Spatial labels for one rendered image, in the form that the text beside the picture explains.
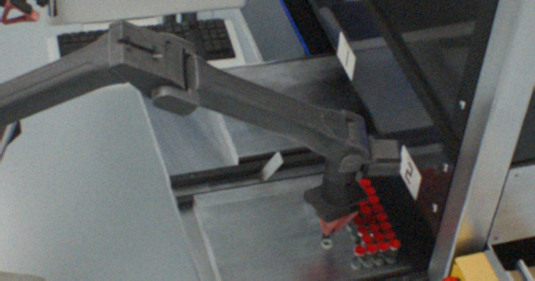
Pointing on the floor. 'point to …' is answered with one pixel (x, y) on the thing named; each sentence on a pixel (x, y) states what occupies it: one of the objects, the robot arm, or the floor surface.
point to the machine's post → (490, 129)
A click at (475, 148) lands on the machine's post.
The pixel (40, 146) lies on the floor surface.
